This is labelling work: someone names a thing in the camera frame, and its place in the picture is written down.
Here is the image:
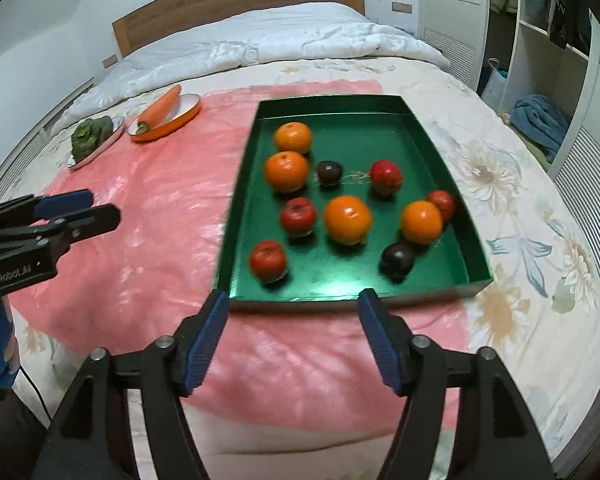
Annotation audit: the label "carrot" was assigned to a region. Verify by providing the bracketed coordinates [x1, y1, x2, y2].
[136, 84, 182, 136]

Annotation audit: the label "person's left hand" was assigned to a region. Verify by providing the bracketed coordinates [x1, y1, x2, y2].
[0, 300, 17, 391]

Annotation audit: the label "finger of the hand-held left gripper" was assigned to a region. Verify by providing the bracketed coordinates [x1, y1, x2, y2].
[0, 204, 122, 257]
[0, 189, 95, 233]

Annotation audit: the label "black cable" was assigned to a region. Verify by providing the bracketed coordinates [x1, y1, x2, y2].
[15, 362, 52, 423]

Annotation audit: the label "dark plum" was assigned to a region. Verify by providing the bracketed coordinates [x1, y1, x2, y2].
[316, 160, 343, 187]
[380, 241, 416, 281]

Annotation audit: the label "green leafy vegetable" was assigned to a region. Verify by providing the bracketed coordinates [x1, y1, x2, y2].
[71, 116, 115, 161]

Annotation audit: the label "orange rimmed plate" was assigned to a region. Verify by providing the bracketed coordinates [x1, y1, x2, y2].
[127, 93, 203, 142]

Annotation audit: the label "white plate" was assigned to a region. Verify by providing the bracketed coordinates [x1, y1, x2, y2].
[66, 116, 127, 169]

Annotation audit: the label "blue towel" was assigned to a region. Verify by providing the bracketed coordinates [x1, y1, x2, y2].
[510, 93, 571, 161]

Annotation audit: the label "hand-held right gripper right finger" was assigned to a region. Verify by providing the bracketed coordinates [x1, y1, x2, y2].
[357, 288, 556, 480]

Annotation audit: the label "white duvet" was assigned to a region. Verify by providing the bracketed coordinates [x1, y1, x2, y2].
[50, 2, 452, 133]

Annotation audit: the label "wooden headboard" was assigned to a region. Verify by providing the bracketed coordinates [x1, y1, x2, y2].
[111, 0, 366, 58]

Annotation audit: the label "pink cloth mat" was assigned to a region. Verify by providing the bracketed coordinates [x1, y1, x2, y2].
[7, 79, 473, 431]

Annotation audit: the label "green tray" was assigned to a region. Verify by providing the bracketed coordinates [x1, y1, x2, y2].
[214, 94, 494, 311]

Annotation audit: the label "orange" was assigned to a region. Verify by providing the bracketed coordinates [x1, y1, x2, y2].
[400, 200, 444, 246]
[264, 151, 311, 194]
[323, 195, 373, 247]
[273, 121, 313, 155]

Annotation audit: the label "teal bag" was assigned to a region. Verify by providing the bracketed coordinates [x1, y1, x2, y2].
[480, 57, 511, 111]

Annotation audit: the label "dark hanging garments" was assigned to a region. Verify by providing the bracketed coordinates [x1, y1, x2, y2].
[550, 0, 593, 51]

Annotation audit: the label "white wardrobe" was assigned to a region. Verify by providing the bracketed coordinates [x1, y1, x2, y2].
[417, 0, 600, 348]

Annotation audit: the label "white slatted cabinet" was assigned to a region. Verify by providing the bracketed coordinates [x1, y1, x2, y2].
[0, 77, 96, 196]

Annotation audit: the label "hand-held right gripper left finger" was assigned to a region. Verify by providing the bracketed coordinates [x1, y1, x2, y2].
[30, 290, 231, 480]

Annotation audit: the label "red apple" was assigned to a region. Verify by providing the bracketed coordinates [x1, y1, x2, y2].
[426, 190, 457, 223]
[370, 159, 404, 197]
[248, 240, 288, 282]
[279, 197, 318, 236]

